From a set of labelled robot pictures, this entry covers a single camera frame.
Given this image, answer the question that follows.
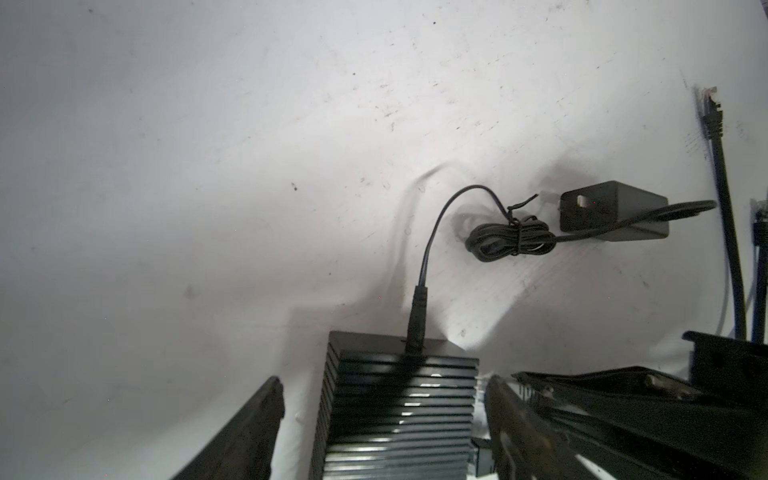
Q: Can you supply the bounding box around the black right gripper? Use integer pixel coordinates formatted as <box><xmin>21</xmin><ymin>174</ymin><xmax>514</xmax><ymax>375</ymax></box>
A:
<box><xmin>514</xmin><ymin>331</ymin><xmax>767</xmax><ymax>479</ymax></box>

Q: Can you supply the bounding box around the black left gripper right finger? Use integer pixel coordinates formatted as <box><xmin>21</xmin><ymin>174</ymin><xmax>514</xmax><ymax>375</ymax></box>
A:
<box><xmin>484</xmin><ymin>375</ymin><xmax>595</xmax><ymax>480</ymax></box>

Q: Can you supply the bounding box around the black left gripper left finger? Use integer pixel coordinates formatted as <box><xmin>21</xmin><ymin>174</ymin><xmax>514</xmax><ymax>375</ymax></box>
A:
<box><xmin>174</xmin><ymin>376</ymin><xmax>285</xmax><ymax>480</ymax></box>

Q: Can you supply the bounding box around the black network switch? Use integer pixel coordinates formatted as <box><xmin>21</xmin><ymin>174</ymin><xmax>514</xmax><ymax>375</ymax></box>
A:
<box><xmin>309</xmin><ymin>331</ymin><xmax>479</xmax><ymax>479</ymax></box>

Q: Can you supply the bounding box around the black power adapter with cable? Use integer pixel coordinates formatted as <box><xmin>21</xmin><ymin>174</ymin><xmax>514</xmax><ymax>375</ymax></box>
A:
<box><xmin>405</xmin><ymin>181</ymin><xmax>718</xmax><ymax>355</ymax></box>

